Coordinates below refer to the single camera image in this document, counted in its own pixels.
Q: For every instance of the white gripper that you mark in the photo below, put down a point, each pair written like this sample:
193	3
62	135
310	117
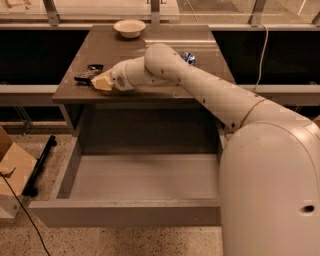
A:
118	77

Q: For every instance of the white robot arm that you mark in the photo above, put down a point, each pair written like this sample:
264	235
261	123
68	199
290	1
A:
269	173

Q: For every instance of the grey drawer cabinet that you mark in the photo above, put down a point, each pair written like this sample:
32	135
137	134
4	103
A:
116	46

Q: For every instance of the open grey top drawer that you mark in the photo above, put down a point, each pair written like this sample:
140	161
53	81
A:
138	168

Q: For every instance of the white ceramic bowl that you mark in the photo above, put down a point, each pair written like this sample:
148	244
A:
130	28

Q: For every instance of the metal window railing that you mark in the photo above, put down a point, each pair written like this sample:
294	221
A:
217	14

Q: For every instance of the blue crushed soda can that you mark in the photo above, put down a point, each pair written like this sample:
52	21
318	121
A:
188	58

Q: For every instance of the cardboard box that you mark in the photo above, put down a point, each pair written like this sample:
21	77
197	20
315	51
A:
17	165

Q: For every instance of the black bar on floor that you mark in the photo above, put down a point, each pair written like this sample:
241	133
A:
29	189

